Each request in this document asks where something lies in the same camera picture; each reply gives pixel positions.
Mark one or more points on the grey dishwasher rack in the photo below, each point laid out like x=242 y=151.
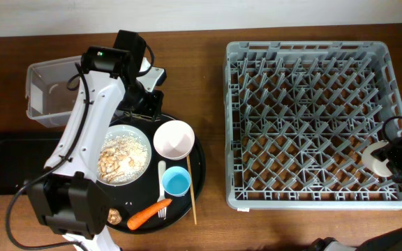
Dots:
x=298 y=117

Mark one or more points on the brown walnut shell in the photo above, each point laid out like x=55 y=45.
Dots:
x=114 y=216

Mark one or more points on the black rectangular tray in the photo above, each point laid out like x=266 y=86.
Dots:
x=22 y=157

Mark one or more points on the wooden chopstick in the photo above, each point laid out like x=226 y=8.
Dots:
x=192 y=190

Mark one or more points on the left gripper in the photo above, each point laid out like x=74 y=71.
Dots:
x=153 y=110

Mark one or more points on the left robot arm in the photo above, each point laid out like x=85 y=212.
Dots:
x=66 y=198

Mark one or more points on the cream white cup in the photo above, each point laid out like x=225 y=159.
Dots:
x=375 y=165

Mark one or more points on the grey plate with food scraps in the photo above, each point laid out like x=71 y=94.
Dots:
x=125 y=155

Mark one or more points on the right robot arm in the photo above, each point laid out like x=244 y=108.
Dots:
x=386 y=242

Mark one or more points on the white plastic fork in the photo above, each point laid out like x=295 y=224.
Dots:
x=161 y=169

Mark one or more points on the clear plastic bin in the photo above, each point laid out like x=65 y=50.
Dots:
x=51 y=102

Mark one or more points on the pink bowl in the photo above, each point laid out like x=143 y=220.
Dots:
x=174 y=140

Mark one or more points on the orange carrot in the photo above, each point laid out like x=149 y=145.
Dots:
x=141 y=217

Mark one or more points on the blue cup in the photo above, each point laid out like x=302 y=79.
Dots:
x=176 y=181

